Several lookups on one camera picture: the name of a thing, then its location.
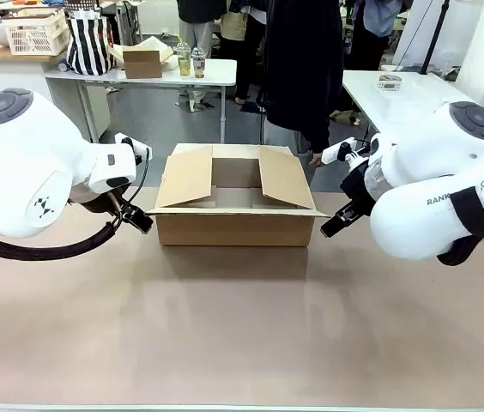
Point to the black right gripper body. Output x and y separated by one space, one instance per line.
360 184

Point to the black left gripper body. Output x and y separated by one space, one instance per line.
100 201

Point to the brown cardboard shipping box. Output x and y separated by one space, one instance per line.
233 201

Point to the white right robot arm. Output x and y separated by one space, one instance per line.
435 180

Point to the person's left forearm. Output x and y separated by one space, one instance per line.
317 124

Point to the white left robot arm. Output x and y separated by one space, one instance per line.
23 163

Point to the small brown cardboard box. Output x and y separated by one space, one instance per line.
142 64

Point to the person's left hand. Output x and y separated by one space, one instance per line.
318 159

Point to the small white tray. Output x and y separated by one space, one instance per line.
389 83

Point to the person in black sweatshirt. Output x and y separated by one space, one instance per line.
302 64

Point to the black white striped bag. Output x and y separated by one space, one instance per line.
89 47

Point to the white cabinet with wooden top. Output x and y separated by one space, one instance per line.
6 77

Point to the bystander in blue shirt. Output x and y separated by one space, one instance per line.
375 26

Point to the clear plastic drink cup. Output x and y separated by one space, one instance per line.
199 63
183 60

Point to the white folding table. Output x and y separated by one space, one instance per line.
207 70

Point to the open white paper carton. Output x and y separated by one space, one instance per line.
156 45

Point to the black stand pole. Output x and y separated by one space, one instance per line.
435 34

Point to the white plastic crate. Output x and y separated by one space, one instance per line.
36 34

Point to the bystander with beige bag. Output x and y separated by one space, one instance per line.
242 26

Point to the bystander in grey trousers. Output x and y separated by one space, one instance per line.
199 26

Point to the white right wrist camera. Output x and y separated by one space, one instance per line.
338 150

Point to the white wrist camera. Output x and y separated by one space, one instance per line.
338 150
137 148

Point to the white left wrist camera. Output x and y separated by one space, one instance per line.
137 148

